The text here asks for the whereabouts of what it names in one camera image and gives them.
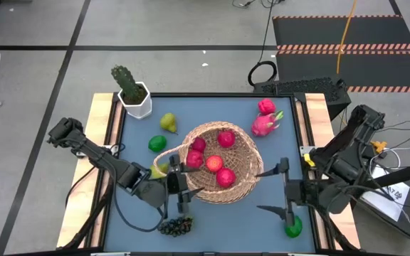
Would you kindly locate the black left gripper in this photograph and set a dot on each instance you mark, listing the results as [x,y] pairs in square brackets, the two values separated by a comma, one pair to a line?
[176,186]

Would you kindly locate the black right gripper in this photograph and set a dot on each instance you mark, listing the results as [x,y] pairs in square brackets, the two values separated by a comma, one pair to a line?
[301,193]

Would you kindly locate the red round fruit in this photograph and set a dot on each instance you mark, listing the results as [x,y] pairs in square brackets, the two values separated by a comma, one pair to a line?
[226,138]
[198,144]
[194,159]
[266,106]
[225,177]

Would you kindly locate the orange-red round fruit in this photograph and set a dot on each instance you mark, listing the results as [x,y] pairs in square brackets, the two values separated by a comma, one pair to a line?
[214,163]

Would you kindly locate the yellow-green pear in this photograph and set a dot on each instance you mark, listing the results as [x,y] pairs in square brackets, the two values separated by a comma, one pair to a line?
[157,172]
[167,122]

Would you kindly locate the woven wicker basket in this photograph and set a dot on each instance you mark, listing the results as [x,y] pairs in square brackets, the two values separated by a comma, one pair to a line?
[242,160]

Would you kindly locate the pink dragon fruit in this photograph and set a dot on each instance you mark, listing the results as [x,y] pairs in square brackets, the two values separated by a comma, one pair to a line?
[262,125]

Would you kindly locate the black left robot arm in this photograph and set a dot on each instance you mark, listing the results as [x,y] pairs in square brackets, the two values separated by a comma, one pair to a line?
[102,158]

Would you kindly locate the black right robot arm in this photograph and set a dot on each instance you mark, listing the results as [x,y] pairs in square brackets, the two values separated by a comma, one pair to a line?
[347,160]

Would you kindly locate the large green lime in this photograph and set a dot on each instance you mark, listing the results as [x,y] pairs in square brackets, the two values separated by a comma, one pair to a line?
[296,230]

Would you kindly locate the black grapes with leaf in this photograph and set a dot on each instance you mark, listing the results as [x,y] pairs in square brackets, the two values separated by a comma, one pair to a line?
[174,227]

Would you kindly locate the light wooden side board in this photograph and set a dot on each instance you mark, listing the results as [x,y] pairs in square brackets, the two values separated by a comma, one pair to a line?
[349,233]
[102,105]

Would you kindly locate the white hexagonal plant pot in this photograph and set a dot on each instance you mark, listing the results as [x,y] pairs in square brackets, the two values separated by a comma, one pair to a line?
[139,110]

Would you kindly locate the black perforated computer case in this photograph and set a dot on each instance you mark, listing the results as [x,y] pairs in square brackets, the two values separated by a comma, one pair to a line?
[308,87]

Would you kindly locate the white metal strip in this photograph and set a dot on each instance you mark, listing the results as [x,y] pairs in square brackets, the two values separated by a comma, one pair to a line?
[110,254]

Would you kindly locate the green cactus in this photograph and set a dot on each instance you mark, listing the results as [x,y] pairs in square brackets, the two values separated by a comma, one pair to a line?
[126,83]

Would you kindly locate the white paper sheet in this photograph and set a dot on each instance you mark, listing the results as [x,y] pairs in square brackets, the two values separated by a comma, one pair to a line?
[399,204]

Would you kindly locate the black stand bar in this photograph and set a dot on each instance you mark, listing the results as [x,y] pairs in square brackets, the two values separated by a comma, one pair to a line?
[404,175]

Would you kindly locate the black striped-edge floor mat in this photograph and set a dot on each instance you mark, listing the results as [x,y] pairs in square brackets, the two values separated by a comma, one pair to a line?
[368,32]

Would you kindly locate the white metal bracket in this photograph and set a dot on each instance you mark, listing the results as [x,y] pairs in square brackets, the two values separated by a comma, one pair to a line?
[303,149]

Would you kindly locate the black table frame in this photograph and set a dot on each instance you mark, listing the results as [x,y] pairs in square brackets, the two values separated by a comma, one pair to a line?
[205,95]

